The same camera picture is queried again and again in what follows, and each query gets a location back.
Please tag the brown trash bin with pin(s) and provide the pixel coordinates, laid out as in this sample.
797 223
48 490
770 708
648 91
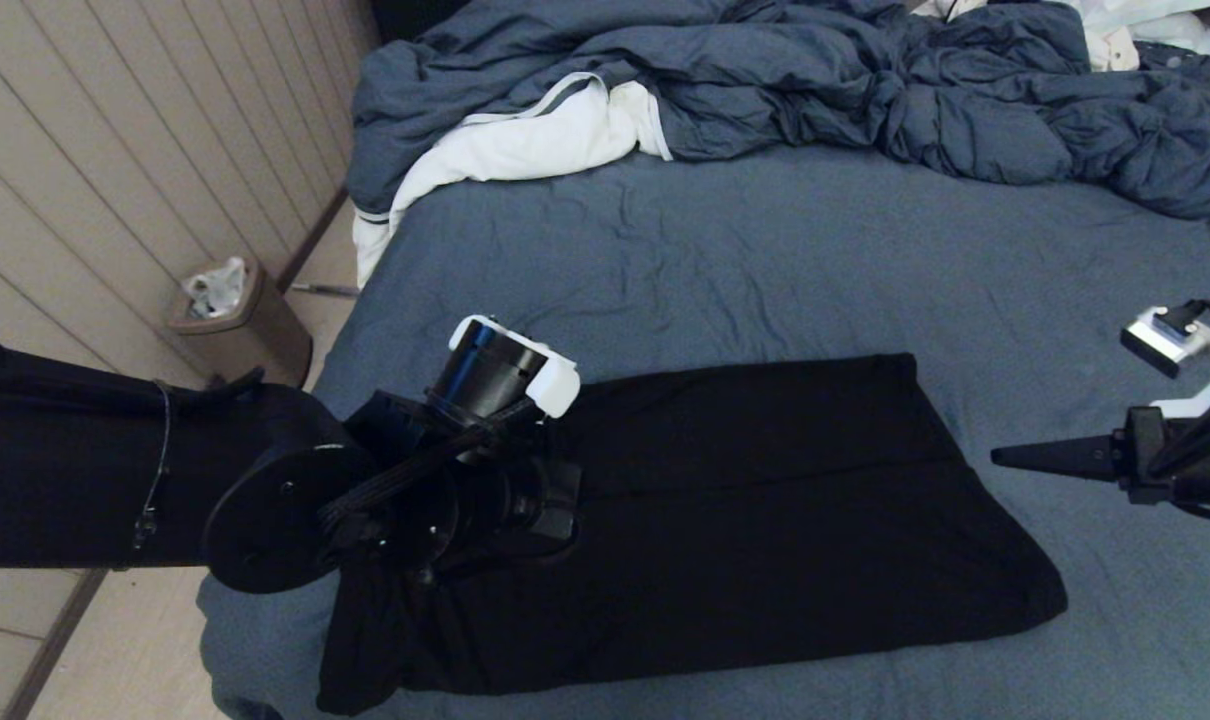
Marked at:
255 350

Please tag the white garment with grey stripe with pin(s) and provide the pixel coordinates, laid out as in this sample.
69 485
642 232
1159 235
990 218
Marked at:
525 145

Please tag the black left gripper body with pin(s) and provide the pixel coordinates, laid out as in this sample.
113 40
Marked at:
525 505

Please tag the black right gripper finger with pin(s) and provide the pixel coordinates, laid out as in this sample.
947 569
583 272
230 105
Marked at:
1075 451
1070 470

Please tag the black moon print t-shirt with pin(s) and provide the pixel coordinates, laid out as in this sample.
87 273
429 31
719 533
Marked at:
765 520

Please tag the crumpled blue duvet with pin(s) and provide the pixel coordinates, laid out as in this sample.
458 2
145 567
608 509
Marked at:
815 80

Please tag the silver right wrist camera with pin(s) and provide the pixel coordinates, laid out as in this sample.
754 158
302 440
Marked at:
1165 340

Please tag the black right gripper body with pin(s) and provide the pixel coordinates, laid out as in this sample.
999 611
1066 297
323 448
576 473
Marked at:
1195 460

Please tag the blue bed sheet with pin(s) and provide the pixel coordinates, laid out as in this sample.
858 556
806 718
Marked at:
765 280

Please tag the white pillow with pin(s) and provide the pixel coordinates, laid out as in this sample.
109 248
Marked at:
1165 30

